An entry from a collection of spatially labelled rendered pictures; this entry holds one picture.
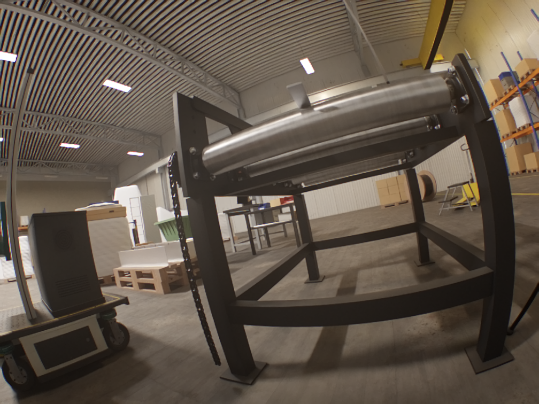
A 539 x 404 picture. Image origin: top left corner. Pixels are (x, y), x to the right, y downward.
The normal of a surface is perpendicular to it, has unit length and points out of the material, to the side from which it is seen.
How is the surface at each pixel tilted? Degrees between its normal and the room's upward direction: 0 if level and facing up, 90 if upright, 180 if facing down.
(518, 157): 90
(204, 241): 90
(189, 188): 90
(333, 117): 110
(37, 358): 90
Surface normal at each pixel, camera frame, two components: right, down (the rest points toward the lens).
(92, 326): 0.88, -0.21
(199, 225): -0.41, 0.03
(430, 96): -0.29, 0.44
